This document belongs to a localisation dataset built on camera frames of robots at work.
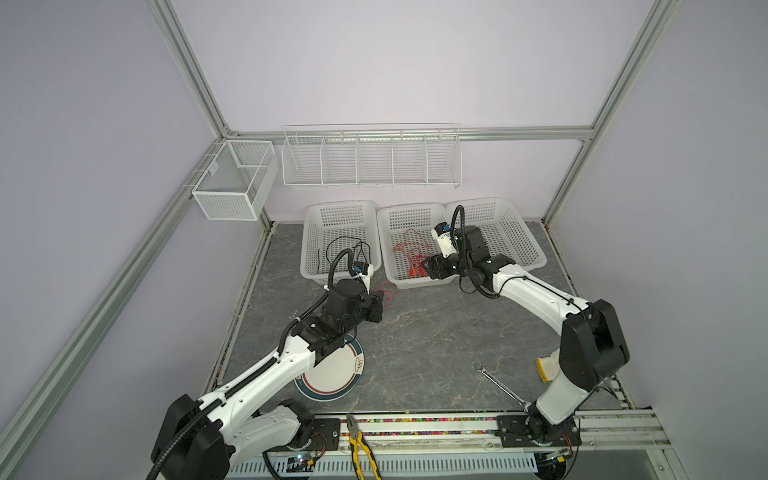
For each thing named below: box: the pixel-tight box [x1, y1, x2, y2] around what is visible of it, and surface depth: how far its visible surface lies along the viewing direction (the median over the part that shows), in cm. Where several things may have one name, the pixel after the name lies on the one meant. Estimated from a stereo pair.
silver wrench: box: [474, 363, 532, 414], surface depth 83 cm
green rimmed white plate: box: [294, 334, 365, 402], surface depth 82 cm
